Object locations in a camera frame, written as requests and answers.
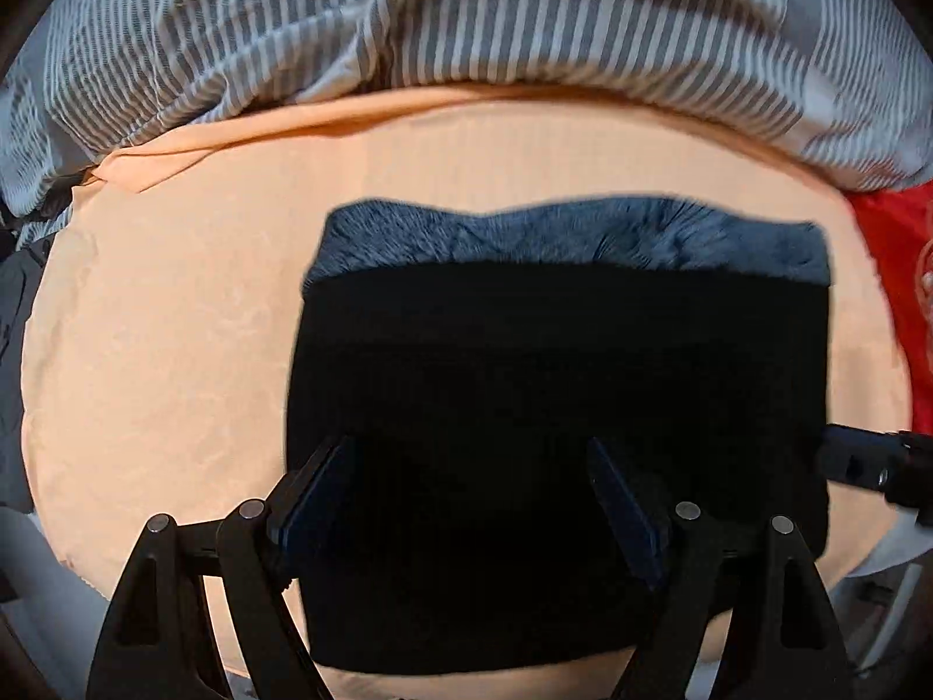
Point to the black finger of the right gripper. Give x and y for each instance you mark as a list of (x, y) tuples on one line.
[(857, 457)]

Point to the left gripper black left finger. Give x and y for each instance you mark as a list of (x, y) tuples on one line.
[(157, 639)]

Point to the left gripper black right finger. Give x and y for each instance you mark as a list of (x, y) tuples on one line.
[(733, 548)]

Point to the black pants with blue stripe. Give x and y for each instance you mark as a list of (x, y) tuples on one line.
[(518, 402)]

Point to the red patterned pillow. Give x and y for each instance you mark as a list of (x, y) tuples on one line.
[(896, 226)]

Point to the grey button shirt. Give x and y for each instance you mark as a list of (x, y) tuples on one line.
[(21, 277)]

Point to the grey white striped duvet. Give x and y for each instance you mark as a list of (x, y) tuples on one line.
[(843, 85)]

